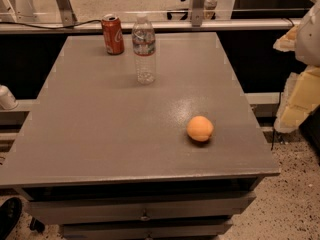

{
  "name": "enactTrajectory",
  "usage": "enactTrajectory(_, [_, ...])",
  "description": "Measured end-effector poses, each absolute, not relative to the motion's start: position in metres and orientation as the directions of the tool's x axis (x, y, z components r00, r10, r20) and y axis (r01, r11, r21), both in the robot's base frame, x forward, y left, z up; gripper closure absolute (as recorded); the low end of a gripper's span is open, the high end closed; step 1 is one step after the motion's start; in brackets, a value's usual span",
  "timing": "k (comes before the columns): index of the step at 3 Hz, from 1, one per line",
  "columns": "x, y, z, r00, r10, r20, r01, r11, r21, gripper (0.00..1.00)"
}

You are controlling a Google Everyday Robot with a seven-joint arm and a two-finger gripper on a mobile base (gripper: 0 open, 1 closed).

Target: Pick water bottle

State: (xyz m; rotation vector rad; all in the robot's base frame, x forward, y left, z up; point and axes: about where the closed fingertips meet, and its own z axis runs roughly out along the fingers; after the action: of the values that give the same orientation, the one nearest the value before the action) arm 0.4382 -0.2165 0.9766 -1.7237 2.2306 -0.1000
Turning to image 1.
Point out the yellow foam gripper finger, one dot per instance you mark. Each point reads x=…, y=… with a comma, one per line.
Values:
x=301, y=96

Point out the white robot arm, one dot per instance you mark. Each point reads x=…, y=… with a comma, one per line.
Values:
x=303, y=39

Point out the clear plastic water bottle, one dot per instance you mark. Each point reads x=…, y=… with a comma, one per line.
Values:
x=144, y=48

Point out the orange fruit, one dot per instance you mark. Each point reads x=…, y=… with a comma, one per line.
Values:
x=199, y=128

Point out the upper grey drawer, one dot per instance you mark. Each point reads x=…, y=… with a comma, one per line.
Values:
x=141, y=208

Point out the grey drawer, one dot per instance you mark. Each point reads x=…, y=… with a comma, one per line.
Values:
x=141, y=208
x=141, y=230

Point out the lower grey drawer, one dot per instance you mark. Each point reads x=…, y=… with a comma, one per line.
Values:
x=141, y=230

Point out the red soda can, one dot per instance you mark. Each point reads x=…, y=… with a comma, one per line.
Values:
x=112, y=32

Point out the grey cabinet with drawers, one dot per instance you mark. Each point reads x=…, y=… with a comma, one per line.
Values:
x=94, y=132

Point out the white cylinder object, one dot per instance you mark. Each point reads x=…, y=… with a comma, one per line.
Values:
x=7, y=99

